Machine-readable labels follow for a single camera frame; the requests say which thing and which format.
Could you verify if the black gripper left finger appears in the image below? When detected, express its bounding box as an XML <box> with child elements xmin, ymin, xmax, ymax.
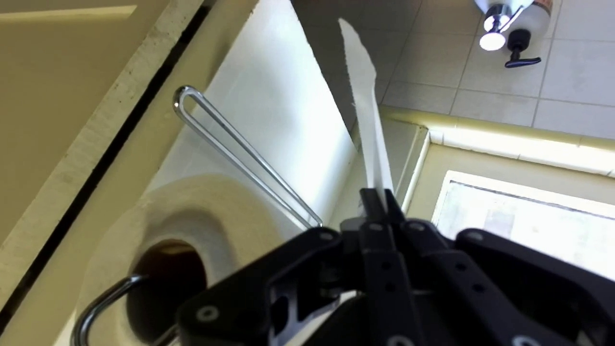
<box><xmin>175</xmin><ymin>187</ymin><xmax>413</xmax><ymax>346</ymax></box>

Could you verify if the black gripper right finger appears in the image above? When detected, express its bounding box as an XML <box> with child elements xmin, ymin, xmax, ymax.
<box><xmin>382</xmin><ymin>189</ymin><xmax>615</xmax><ymax>346</ymax></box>

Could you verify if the white paper towel roll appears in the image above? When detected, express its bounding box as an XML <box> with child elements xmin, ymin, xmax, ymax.
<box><xmin>54</xmin><ymin>0</ymin><xmax>398</xmax><ymax>346</ymax></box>

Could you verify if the metal paper towel holder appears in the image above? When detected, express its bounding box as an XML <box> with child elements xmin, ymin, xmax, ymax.
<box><xmin>69</xmin><ymin>85</ymin><xmax>327</xmax><ymax>346</ymax></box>

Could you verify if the window with white frame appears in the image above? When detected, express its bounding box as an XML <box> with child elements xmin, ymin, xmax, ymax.
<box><xmin>382</xmin><ymin>104</ymin><xmax>615</xmax><ymax>287</ymax></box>

